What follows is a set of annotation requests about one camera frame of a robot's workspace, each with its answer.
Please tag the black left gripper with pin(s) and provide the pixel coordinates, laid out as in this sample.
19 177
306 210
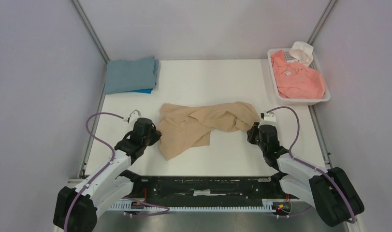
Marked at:
156 136

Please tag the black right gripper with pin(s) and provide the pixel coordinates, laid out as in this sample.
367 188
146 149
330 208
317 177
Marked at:
254 134

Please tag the beige t shirt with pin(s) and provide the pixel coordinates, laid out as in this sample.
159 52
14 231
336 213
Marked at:
184 127

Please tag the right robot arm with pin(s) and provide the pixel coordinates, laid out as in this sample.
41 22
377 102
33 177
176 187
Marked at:
329 191

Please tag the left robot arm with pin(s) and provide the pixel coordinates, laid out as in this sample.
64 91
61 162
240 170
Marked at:
79 208

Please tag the folded bright blue t shirt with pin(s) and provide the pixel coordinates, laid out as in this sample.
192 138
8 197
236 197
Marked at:
146 91

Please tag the folded grey-blue t shirt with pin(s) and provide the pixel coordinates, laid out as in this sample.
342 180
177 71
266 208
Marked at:
127 75

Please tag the pink t shirt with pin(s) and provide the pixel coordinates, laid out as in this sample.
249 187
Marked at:
295 80

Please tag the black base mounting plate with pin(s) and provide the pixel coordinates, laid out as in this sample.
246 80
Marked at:
207 191

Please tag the white plastic basket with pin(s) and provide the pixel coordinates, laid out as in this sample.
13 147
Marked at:
314 65

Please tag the white t shirt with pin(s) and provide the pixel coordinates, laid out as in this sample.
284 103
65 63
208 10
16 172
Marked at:
303 52

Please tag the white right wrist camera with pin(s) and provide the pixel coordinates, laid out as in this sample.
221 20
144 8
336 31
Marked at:
267 118

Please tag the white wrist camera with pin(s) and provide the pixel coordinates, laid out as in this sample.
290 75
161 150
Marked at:
267 118
132 116

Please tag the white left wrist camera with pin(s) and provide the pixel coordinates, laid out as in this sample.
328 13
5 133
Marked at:
132 116

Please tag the white slotted cable duct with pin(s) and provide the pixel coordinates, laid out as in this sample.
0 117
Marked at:
130 206

